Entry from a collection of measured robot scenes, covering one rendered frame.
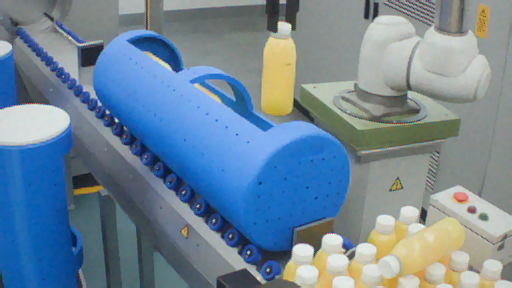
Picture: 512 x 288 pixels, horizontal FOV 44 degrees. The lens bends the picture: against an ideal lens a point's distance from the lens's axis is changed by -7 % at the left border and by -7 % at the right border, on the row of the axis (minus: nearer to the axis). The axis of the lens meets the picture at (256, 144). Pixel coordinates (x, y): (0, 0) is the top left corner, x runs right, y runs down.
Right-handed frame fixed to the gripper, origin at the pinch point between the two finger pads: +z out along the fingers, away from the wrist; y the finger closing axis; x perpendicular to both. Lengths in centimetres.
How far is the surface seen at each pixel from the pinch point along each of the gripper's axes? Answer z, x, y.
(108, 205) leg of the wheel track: 88, -86, 8
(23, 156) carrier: 46, -55, 44
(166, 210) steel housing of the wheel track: 57, -28, 13
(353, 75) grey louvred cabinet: 94, -168, -174
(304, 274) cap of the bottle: 36, 35, 17
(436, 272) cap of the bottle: 36, 47, -4
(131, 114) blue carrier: 36, -45, 15
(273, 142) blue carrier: 23.7, 8.8, 6.7
